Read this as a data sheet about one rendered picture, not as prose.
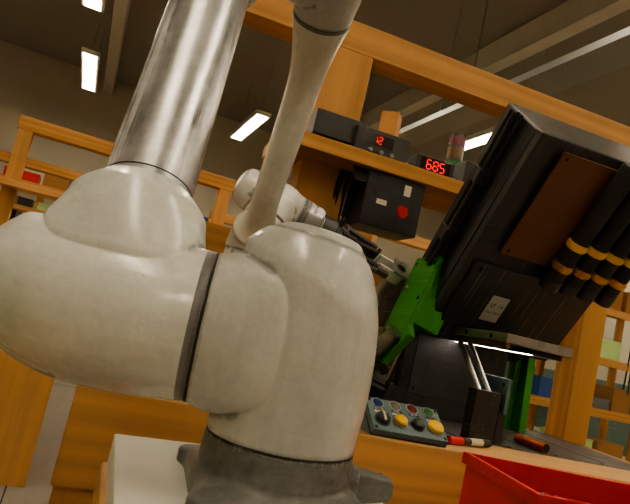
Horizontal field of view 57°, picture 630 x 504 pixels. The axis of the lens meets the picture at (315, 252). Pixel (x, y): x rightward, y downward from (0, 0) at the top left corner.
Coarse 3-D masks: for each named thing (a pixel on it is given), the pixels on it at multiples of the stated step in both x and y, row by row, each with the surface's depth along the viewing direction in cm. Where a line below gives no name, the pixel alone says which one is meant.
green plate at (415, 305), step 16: (416, 272) 138; (432, 272) 131; (416, 288) 134; (432, 288) 132; (400, 304) 137; (416, 304) 130; (432, 304) 131; (400, 320) 133; (416, 320) 130; (432, 320) 131
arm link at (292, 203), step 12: (240, 180) 129; (252, 180) 129; (240, 192) 129; (252, 192) 128; (288, 192) 131; (240, 204) 130; (288, 204) 129; (300, 204) 132; (276, 216) 126; (288, 216) 129
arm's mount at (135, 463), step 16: (112, 448) 67; (128, 448) 65; (144, 448) 66; (160, 448) 67; (176, 448) 69; (112, 464) 61; (128, 464) 60; (144, 464) 61; (160, 464) 62; (176, 464) 63; (112, 480) 56; (128, 480) 55; (144, 480) 56; (160, 480) 57; (176, 480) 58; (112, 496) 51; (128, 496) 51; (144, 496) 52; (160, 496) 53; (176, 496) 54
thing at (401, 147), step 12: (360, 132) 158; (372, 132) 159; (384, 132) 160; (360, 144) 158; (372, 144) 159; (384, 144) 160; (396, 144) 161; (408, 144) 162; (396, 156) 161; (456, 168) 172; (468, 168) 167
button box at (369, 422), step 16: (368, 400) 106; (384, 400) 108; (368, 416) 103; (416, 416) 107; (432, 416) 109; (368, 432) 102; (384, 432) 101; (400, 432) 102; (416, 432) 103; (432, 432) 105
